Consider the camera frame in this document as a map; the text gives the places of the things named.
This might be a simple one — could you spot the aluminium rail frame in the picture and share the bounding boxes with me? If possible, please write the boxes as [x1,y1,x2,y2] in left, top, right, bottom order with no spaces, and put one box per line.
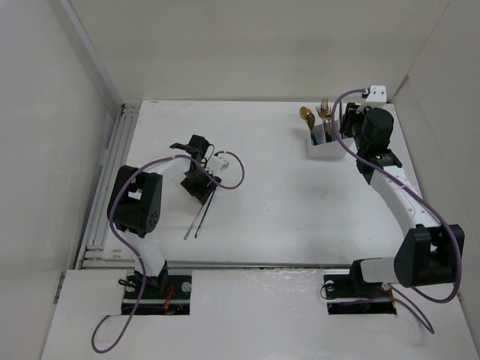
[73,103,141,270]

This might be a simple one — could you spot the gold fork green handle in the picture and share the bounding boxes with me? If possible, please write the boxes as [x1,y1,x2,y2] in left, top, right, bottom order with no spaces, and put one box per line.
[316,105,332,143]

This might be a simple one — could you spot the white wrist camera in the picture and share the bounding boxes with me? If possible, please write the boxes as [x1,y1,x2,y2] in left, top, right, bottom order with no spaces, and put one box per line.
[205,155,230,176]
[361,85,388,106]

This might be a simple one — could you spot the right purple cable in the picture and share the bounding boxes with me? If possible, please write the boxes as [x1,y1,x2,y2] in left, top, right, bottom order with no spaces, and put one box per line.
[331,88,463,335]

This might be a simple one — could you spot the white divided utensil container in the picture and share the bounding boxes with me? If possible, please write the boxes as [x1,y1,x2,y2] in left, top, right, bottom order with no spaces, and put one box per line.
[306,122,347,161]

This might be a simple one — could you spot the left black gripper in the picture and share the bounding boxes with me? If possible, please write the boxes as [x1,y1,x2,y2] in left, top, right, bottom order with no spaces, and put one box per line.
[181,164,219,204]

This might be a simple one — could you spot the gold round spoon green handle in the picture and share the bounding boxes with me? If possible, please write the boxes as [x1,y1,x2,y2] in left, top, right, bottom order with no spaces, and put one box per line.
[305,112,319,146]

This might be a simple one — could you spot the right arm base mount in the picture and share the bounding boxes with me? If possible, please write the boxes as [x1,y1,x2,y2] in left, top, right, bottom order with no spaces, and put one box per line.
[321,273,397,315]

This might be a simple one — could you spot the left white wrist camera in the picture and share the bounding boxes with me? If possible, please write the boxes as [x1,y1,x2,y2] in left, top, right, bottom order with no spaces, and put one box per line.
[205,155,230,176]

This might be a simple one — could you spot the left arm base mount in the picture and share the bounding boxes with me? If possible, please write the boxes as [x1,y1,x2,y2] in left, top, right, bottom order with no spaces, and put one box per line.
[118,265,192,316]

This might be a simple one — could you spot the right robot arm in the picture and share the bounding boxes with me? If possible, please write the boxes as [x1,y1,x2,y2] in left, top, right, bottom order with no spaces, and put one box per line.
[340,103,464,296]

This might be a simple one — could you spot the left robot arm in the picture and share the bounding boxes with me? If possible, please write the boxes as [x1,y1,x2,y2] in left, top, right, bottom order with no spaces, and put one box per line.
[106,135,221,298]

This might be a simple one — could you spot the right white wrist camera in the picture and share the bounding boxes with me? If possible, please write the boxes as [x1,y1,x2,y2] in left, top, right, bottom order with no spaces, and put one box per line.
[361,85,388,106]

